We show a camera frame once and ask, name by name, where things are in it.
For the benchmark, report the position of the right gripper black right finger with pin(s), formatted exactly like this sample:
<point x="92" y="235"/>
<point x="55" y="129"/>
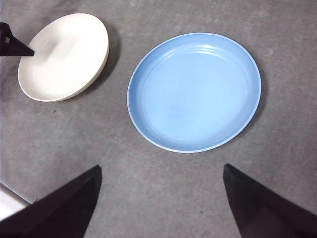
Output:
<point x="262" y="213"/>

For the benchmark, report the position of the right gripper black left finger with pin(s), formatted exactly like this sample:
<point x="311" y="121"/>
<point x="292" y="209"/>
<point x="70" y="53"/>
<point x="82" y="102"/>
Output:
<point x="62" y="213"/>

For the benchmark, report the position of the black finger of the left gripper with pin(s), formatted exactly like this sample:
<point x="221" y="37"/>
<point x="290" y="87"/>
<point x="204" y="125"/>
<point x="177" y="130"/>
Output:
<point x="10" y="47"/>

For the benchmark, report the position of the white round plate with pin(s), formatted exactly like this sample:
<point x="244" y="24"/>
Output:
<point x="67" y="62"/>

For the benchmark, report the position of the blue round plate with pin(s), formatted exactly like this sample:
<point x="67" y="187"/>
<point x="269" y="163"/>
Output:
<point x="193" y="94"/>

